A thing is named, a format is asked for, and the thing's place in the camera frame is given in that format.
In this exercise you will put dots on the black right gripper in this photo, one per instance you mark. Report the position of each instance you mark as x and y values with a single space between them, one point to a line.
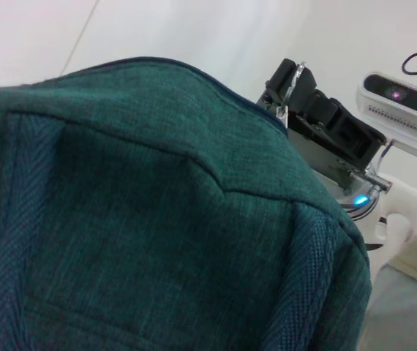
340 146

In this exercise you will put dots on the teal fabric lunch bag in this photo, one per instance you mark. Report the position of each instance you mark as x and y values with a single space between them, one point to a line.
139 219

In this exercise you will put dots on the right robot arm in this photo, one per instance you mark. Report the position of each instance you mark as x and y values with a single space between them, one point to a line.
406 204

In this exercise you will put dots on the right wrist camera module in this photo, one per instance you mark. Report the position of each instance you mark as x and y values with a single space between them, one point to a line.
395 117

